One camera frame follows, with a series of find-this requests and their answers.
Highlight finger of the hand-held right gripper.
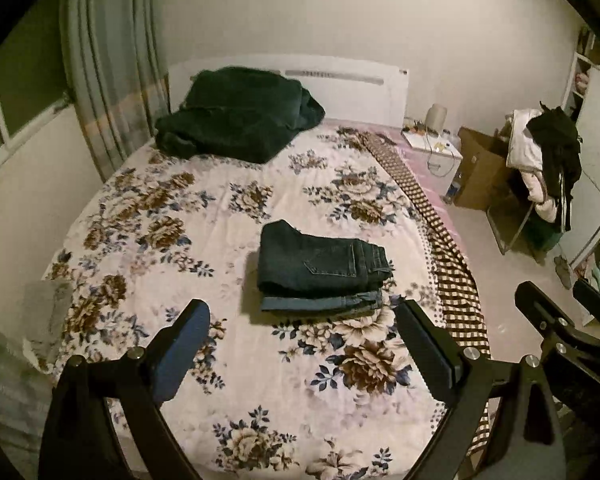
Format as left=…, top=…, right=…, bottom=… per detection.
left=515, top=281, right=581, bottom=341
left=572, top=278, right=600, bottom=346

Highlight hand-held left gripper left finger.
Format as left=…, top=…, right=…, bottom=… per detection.
left=37, top=299, right=212, bottom=480

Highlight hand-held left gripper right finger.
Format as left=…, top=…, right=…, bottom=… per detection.
left=396, top=299, right=567, bottom=480

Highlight dark blue jeans pants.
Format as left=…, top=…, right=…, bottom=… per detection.
left=257, top=220, right=393, bottom=298

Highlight grey slipper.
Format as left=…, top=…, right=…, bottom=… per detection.
left=552, top=255, right=573, bottom=290

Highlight dark green bag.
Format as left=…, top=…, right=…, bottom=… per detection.
left=525, top=220, right=563, bottom=251

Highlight metal chair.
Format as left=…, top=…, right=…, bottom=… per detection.
left=486, top=195, right=556, bottom=261

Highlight brown checkered cloth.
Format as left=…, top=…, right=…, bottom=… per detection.
left=337, top=127, right=491, bottom=456

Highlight pink garment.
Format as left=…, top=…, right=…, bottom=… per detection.
left=525, top=170, right=561, bottom=223

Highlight folded light blue jeans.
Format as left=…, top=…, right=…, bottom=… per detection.
left=260, top=287, right=386, bottom=313

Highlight large cardboard box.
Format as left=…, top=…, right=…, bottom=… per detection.
left=452, top=126, right=516, bottom=211

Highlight white garment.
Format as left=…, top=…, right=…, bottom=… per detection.
left=505, top=109, right=546, bottom=171

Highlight bed with floral sheet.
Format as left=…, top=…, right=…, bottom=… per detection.
left=40, top=127, right=481, bottom=480

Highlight white nightstand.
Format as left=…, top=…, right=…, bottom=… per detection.
left=401, top=127, right=463, bottom=191

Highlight black garment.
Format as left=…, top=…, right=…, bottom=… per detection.
left=526, top=102, right=583, bottom=233

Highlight white wardrobe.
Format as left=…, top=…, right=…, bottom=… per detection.
left=557, top=25, right=600, bottom=328

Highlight pale fabric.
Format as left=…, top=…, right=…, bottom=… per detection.
left=0, top=317, right=56, bottom=466

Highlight pink bed sheet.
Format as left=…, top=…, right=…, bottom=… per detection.
left=380, top=122, right=461, bottom=241

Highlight dark green blanket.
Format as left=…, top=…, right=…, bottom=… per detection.
left=155, top=66, right=327, bottom=165

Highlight white headboard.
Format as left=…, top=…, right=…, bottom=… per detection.
left=167, top=57, right=409, bottom=128

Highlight grey-green curtain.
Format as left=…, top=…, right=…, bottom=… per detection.
left=60, top=0, right=173, bottom=183

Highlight window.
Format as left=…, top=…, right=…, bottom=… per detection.
left=0, top=55, right=73, bottom=176

